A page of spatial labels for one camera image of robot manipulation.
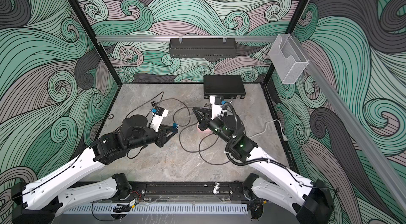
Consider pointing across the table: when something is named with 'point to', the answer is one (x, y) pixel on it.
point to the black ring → (113, 115)
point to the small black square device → (153, 103)
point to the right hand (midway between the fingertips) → (191, 111)
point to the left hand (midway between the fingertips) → (175, 128)
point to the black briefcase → (229, 86)
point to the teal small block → (174, 125)
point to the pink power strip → (206, 131)
